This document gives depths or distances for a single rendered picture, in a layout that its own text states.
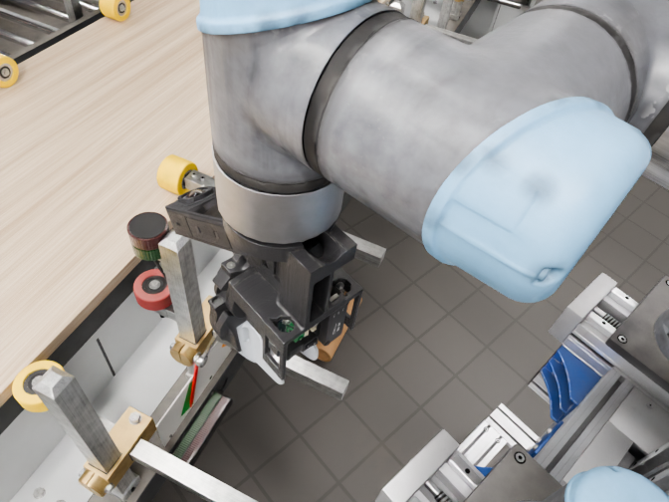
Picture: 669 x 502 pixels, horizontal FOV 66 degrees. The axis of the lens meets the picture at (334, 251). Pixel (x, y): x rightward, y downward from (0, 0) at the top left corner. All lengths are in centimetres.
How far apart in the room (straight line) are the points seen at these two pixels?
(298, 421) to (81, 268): 102
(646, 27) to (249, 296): 26
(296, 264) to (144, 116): 120
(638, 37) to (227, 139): 19
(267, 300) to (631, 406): 81
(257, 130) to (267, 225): 6
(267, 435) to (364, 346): 50
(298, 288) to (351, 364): 169
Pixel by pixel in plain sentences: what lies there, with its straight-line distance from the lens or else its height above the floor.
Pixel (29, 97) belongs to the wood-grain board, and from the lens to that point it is 161.
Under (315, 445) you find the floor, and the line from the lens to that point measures 185.
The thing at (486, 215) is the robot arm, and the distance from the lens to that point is 18.
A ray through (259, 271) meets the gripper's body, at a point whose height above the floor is 146.
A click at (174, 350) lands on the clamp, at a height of 87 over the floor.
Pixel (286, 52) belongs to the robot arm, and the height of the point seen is 164.
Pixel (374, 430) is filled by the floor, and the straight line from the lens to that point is 190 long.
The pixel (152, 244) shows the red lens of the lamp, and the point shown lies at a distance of 82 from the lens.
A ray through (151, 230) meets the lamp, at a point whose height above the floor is 114.
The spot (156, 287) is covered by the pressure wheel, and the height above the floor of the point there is 91.
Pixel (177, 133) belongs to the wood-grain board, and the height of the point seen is 90.
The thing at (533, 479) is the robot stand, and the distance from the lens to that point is 81.
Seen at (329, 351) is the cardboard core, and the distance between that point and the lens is 192.
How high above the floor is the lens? 174
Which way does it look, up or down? 49 degrees down
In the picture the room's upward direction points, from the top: 9 degrees clockwise
